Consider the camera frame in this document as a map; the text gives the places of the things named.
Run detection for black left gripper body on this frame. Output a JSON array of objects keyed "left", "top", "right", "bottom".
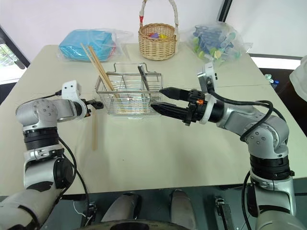
[{"left": 80, "top": 98, "right": 94, "bottom": 117}]

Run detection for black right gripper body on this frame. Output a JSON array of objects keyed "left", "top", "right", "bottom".
[{"left": 184, "top": 89, "right": 206, "bottom": 127}]

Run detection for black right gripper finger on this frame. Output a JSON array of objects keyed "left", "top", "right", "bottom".
[
  {"left": 150, "top": 102, "right": 189, "bottom": 122},
  {"left": 159, "top": 87, "right": 190, "bottom": 102}
]

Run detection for metal spoon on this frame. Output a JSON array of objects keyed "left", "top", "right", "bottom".
[{"left": 137, "top": 64, "right": 152, "bottom": 106}]

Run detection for wooden chopstick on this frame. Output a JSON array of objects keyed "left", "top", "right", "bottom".
[
  {"left": 94, "top": 112, "right": 99, "bottom": 150},
  {"left": 80, "top": 42, "right": 117, "bottom": 92},
  {"left": 88, "top": 46, "right": 121, "bottom": 99},
  {"left": 92, "top": 112, "right": 96, "bottom": 151}
]

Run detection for blue pack in plastic bag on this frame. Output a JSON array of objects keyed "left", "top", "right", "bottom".
[{"left": 57, "top": 28, "right": 134, "bottom": 63}]

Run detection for colourful small toys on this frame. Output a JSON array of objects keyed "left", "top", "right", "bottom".
[{"left": 148, "top": 31, "right": 169, "bottom": 40}]

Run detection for bag of colourful utensils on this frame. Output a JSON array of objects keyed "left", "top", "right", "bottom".
[{"left": 186, "top": 21, "right": 253, "bottom": 69}]

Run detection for grey rounded robot leg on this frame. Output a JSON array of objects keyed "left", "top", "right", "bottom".
[
  {"left": 100, "top": 192, "right": 142, "bottom": 224},
  {"left": 169, "top": 189, "right": 197, "bottom": 230}
]

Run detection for person in white clothing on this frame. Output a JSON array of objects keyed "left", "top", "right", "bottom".
[{"left": 288, "top": 55, "right": 307, "bottom": 97}]

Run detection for dark rounded robot torso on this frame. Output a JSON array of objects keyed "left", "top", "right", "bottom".
[{"left": 81, "top": 219, "right": 194, "bottom": 230}]

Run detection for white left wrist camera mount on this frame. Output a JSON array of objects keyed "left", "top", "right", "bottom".
[{"left": 60, "top": 80, "right": 87, "bottom": 118}]

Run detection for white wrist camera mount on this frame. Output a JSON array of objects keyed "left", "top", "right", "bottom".
[
  {"left": 196, "top": 62, "right": 218, "bottom": 125},
  {"left": 60, "top": 80, "right": 87, "bottom": 118}
]

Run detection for metal wire basket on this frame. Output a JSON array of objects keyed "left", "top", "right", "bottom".
[{"left": 95, "top": 62, "right": 164, "bottom": 116}]

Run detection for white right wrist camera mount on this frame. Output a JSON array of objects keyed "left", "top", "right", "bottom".
[{"left": 196, "top": 62, "right": 218, "bottom": 125}]

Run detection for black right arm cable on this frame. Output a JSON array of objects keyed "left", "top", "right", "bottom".
[{"left": 205, "top": 81, "right": 275, "bottom": 230}]

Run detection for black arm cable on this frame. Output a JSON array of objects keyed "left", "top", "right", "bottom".
[
  {"left": 42, "top": 90, "right": 91, "bottom": 202},
  {"left": 205, "top": 81, "right": 275, "bottom": 230}
]

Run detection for wicker basket with handle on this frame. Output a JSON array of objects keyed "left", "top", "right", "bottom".
[{"left": 138, "top": 0, "right": 180, "bottom": 61}]

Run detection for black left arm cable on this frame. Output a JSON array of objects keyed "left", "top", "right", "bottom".
[{"left": 42, "top": 90, "right": 91, "bottom": 202}]

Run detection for black window frame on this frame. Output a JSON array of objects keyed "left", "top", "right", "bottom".
[{"left": 0, "top": 23, "right": 31, "bottom": 70}]

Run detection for black metal post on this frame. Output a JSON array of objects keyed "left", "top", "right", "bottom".
[{"left": 216, "top": 0, "right": 231, "bottom": 23}]

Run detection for black table bracket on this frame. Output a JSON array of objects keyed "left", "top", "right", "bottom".
[
  {"left": 87, "top": 201, "right": 97, "bottom": 217},
  {"left": 214, "top": 195, "right": 234, "bottom": 230}
]

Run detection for thin white cord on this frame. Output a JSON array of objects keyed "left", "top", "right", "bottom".
[{"left": 72, "top": 200, "right": 94, "bottom": 220}]

